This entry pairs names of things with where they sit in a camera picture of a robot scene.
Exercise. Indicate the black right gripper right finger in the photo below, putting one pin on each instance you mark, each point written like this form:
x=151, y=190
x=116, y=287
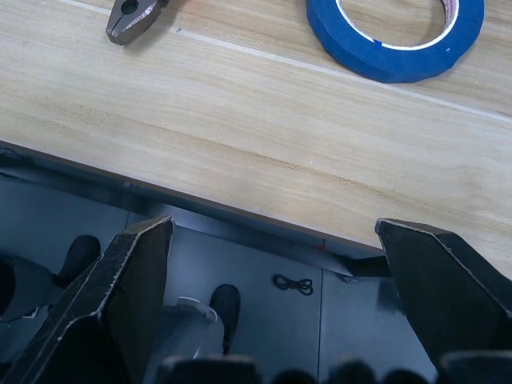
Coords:
x=444, y=288

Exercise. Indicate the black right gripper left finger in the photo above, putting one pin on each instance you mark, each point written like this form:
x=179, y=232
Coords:
x=100, y=304

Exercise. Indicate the blue masking tape roll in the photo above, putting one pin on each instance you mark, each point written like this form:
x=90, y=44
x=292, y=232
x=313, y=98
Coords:
x=394, y=52

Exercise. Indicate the dark steel pliers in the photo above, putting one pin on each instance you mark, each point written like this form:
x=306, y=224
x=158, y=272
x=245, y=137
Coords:
x=130, y=22

